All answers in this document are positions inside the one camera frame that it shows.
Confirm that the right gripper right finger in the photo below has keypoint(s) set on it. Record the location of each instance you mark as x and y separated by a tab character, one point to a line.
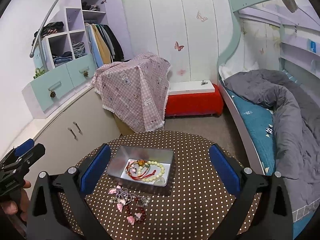
261	209

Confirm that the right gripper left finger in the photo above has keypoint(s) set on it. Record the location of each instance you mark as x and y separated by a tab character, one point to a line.
46	216

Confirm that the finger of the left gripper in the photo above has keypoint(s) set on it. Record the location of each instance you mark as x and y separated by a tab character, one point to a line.
25	161
25	147

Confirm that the mint drawer unit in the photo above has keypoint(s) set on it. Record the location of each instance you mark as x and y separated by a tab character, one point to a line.
46	93

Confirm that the brown polka dot tablecloth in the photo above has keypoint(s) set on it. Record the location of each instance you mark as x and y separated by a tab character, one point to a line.
192	204

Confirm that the teal bed sheet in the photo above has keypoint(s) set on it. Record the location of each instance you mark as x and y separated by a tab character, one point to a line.
259	124

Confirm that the grey metal tin box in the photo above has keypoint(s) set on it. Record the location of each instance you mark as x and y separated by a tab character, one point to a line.
141	166

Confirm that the grey duvet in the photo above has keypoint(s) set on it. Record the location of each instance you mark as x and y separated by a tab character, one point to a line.
295	128

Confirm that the red storage bench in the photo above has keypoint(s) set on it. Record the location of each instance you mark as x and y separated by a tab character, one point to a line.
195	104

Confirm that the pink checked bear cloth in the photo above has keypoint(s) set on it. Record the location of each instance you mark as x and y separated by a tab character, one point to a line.
135	91

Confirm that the hanging clothes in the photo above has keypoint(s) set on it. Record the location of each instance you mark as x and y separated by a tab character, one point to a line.
104	45

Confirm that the white board on bench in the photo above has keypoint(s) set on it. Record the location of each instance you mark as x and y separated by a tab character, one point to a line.
191	87

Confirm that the beige cabinet with handles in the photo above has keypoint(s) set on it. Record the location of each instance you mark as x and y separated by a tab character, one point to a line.
75	128

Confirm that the mint bunk bed frame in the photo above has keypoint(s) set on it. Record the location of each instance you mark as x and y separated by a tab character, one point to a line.
280	35

